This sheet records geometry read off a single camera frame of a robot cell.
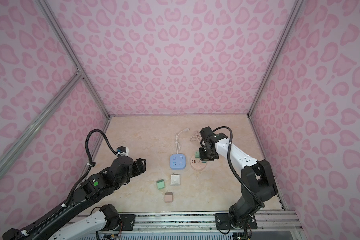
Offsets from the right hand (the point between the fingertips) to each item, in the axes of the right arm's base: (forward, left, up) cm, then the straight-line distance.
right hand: (203, 156), depth 86 cm
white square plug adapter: (-11, +16, -6) cm, 21 cm away
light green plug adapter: (-14, +24, -8) cm, 29 cm away
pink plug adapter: (-20, +19, -8) cm, 29 cm away
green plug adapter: (+3, +3, -3) cm, 5 cm away
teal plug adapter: (-2, -1, -3) cm, 4 cm away
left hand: (-9, +30, +10) cm, 33 cm away
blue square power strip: (0, +15, -7) cm, 17 cm away
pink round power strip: (-2, +3, -7) cm, 8 cm away
